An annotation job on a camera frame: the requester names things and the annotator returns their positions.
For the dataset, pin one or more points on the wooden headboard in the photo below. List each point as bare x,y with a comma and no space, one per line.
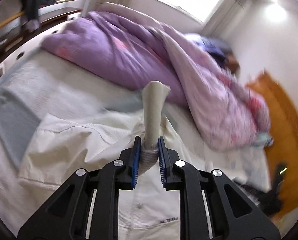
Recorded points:
284,130

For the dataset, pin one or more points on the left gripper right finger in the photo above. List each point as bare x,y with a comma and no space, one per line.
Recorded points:
211,205

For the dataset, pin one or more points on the white knit sweater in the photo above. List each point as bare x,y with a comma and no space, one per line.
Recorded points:
59,147

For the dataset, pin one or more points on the purple floral quilt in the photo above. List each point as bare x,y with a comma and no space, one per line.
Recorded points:
132,49

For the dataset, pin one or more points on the white bed sheet mattress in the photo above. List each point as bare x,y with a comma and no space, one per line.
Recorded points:
50,85

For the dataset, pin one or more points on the grey zip hoodie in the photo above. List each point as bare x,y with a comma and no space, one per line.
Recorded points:
17,125

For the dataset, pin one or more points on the blue bedding pile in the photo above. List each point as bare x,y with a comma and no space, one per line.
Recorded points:
218,49

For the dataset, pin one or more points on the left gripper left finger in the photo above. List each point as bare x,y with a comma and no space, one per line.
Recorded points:
85,206

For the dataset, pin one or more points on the dark hanging jacket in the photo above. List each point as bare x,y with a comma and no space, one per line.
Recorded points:
36,0

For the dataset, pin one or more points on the white tv cabinet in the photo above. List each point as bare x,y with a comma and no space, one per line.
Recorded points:
17,42

